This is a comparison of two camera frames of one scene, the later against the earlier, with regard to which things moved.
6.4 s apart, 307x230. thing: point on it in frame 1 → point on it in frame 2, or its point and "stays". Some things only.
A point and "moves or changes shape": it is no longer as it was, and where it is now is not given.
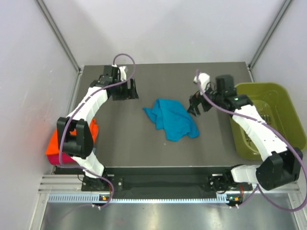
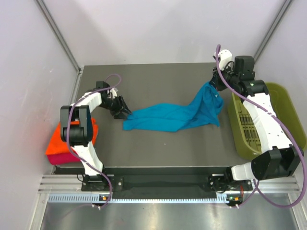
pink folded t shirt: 54,159 stays
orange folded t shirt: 53,148 stays
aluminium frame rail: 61,183 stays
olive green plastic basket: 273,105 stays
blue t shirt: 174,118 moves or changes shape
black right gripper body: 206,104 → 218,83
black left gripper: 129,93 → 121,105
